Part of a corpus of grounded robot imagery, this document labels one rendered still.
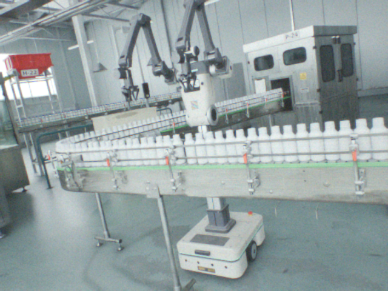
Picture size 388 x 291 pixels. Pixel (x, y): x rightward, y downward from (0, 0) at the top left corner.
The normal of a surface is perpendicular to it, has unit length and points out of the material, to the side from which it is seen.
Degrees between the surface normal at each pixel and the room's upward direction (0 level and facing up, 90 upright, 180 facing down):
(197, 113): 90
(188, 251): 90
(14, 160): 90
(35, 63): 89
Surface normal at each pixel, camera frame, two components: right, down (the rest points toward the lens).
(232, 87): 0.66, 0.01
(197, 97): -0.49, 0.23
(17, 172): 0.86, -0.06
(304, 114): -0.73, 0.24
